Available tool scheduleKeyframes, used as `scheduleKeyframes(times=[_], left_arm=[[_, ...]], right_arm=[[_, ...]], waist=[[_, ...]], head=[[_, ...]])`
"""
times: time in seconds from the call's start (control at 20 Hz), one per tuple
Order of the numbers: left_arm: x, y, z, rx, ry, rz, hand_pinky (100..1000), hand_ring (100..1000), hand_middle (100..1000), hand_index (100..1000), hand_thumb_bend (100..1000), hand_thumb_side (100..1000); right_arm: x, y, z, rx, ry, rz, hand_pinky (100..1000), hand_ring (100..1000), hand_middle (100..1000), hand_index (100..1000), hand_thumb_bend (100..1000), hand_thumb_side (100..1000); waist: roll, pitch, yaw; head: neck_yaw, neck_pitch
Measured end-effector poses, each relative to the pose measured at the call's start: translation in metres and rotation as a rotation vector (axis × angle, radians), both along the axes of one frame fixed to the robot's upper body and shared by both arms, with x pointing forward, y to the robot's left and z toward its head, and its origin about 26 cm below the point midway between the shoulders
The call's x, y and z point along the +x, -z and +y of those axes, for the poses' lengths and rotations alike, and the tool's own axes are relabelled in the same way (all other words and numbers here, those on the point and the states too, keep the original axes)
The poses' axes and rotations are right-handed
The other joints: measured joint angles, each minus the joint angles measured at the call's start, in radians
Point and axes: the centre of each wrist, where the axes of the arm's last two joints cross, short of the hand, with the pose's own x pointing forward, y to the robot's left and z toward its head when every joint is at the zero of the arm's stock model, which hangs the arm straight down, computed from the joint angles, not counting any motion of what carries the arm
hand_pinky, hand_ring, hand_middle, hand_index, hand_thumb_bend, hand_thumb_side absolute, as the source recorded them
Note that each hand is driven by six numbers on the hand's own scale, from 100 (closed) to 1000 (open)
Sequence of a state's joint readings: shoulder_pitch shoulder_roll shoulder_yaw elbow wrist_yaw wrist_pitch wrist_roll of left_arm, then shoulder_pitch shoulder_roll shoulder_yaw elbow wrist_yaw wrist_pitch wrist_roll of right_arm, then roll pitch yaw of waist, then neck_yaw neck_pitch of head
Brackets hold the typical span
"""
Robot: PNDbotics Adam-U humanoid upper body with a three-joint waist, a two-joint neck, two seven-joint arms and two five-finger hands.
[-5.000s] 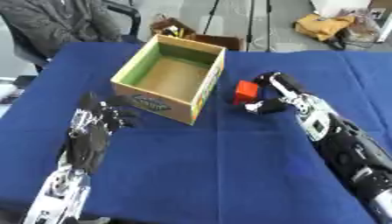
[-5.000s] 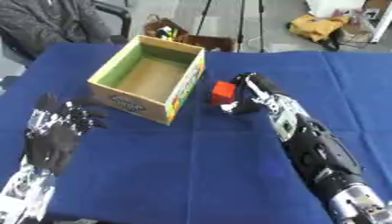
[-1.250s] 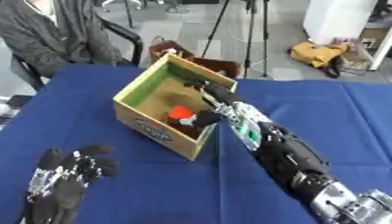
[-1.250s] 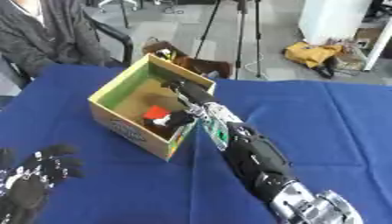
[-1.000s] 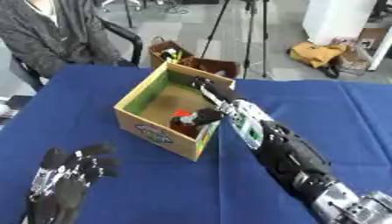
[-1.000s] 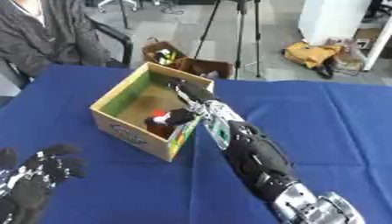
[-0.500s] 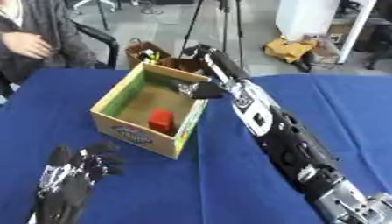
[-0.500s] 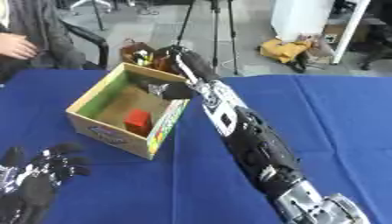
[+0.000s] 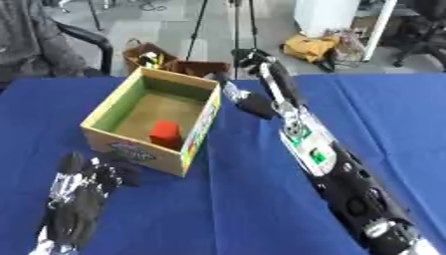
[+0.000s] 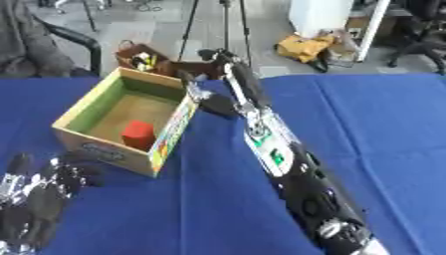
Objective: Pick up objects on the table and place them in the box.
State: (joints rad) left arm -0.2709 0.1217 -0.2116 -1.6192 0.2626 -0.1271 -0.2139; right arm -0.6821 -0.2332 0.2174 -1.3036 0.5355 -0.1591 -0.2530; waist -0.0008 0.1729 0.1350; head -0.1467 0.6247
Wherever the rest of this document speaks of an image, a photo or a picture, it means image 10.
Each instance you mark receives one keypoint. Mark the yellow bag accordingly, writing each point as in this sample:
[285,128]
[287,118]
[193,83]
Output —
[302,47]

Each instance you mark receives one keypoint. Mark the tan cardboard box green inside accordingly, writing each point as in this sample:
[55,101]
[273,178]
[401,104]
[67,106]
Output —
[110,113]

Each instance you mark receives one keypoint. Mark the black chair with grey cover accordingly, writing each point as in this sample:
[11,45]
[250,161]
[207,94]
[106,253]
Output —
[29,40]

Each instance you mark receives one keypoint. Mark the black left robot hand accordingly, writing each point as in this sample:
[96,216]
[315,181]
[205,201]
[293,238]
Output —
[40,199]

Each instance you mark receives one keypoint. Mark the white panel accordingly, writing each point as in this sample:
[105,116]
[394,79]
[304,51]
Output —
[319,13]

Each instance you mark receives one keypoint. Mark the black tripod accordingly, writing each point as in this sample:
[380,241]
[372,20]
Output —
[225,20]

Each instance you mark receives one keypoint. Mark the brown bag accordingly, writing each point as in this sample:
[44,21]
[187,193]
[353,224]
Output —
[174,66]

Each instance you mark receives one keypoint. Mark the white pole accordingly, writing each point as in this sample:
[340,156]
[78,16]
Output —
[371,26]

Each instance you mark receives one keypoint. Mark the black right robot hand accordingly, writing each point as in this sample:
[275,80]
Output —
[247,83]

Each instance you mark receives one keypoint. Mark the red block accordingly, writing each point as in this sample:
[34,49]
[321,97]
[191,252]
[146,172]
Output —
[138,134]

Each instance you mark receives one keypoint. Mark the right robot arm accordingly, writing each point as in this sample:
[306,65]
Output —
[302,179]

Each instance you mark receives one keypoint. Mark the black office chair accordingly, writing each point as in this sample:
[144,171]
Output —
[424,36]

